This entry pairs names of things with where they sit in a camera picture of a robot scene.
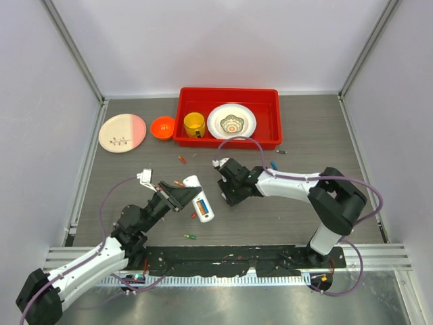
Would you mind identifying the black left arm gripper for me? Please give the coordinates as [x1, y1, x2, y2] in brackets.
[140, 181, 202, 232]

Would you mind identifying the white remote control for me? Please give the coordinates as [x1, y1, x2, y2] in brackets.
[183, 175, 215, 223]

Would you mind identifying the orange AAA battery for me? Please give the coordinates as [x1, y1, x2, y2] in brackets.
[197, 201, 205, 215]

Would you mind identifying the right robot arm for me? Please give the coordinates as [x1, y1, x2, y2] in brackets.
[212, 158, 367, 267]

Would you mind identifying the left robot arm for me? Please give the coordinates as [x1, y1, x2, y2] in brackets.
[16, 175, 202, 324]

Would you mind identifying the orange battery behind gripper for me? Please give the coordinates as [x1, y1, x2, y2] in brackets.
[178, 156, 187, 164]

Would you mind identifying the patterned small bowl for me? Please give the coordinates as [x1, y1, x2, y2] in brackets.
[220, 114, 244, 133]

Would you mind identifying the red plastic bin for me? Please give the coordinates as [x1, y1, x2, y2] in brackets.
[173, 87, 283, 150]

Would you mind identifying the white plate in bin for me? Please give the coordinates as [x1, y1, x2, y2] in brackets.
[206, 103, 257, 139]

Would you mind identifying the yellow mug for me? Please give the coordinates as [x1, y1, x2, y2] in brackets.
[183, 112, 206, 138]

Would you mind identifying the orange plastic bowl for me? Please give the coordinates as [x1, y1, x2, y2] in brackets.
[151, 116, 175, 140]

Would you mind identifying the pink and white plate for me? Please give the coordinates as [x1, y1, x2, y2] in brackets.
[98, 114, 147, 153]

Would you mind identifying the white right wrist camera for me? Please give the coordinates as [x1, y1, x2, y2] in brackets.
[212, 158, 229, 170]

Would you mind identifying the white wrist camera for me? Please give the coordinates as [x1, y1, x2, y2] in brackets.
[136, 169, 153, 189]
[212, 158, 229, 170]

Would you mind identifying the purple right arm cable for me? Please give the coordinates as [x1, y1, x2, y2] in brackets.
[216, 136, 385, 234]

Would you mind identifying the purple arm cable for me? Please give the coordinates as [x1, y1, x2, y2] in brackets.
[18, 175, 139, 325]
[216, 136, 385, 234]

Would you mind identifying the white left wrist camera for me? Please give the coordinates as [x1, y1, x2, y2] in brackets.
[136, 169, 153, 189]

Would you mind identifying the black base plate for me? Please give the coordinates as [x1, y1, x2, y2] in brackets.
[123, 245, 346, 278]

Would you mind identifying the aluminium front rail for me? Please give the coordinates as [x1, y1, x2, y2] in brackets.
[94, 272, 311, 288]

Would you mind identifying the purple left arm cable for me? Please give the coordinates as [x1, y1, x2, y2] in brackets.
[18, 175, 139, 325]

